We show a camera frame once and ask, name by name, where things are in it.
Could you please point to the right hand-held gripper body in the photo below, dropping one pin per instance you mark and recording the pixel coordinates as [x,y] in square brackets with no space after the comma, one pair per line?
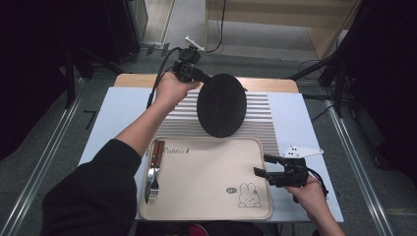
[293,173]

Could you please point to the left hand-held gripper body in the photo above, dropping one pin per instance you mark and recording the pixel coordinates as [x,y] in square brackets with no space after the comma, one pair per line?
[187,69]

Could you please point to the dark grey speckled plate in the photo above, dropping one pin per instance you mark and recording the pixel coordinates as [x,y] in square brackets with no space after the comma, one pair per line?
[221,106]

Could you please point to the beige tray with rabbit print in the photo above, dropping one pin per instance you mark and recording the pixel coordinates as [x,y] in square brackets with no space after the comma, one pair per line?
[203,177]

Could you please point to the person's left hand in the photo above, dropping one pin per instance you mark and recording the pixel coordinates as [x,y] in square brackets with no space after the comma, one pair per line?
[170,91]

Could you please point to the person's right hand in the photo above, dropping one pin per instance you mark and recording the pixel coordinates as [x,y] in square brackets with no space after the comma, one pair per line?
[309,200]

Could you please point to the striped woven placemat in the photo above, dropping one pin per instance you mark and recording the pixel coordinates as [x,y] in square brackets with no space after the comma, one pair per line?
[259,128]

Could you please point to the black cabinet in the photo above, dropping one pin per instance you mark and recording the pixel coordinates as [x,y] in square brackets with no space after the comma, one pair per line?
[121,29]

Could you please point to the person's red shoe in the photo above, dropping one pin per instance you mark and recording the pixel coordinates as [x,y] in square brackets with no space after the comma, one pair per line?
[198,230]

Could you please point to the black metal stand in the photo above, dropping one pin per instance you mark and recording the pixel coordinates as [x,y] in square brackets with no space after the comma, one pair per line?
[339,88]

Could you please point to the light wooden shelf unit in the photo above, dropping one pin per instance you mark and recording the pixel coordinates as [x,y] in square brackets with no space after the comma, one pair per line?
[321,36]

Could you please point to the metal floor rail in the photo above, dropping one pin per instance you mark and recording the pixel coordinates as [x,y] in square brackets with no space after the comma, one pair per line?
[39,170]
[357,170]

